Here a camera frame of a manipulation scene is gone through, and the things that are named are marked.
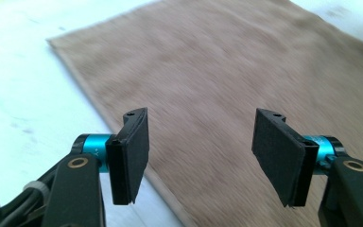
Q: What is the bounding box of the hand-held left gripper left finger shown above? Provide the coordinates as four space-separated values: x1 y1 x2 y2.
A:
71 107 150 206

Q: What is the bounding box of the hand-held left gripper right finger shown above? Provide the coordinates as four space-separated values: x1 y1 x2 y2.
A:
251 108 348 208

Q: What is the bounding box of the brown towel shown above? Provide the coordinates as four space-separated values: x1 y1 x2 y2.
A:
45 0 363 227

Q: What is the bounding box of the white gridded mat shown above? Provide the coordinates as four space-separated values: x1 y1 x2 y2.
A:
0 0 363 227

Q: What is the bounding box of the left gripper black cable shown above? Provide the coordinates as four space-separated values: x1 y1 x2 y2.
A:
0 180 60 227

